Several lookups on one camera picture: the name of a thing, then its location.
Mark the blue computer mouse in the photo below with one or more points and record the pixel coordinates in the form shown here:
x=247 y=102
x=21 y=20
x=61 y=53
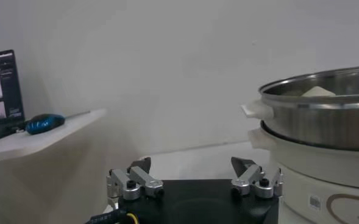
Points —
x=43 y=124

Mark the white electric cooker base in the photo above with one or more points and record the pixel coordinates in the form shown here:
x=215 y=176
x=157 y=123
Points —
x=304 y=164

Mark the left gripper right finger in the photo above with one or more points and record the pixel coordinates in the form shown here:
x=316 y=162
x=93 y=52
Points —
x=249 y=176

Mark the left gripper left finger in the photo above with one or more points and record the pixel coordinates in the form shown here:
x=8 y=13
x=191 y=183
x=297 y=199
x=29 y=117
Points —
x=136 y=178

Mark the stainless steel steamer basket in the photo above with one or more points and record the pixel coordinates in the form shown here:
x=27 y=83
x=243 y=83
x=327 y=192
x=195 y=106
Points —
x=319 y=124

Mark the white side table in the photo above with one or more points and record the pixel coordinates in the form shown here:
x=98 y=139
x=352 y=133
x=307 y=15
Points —
x=45 y=140

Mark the white steamed baozi bun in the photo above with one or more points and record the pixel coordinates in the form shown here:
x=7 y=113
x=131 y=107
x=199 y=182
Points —
x=317 y=92

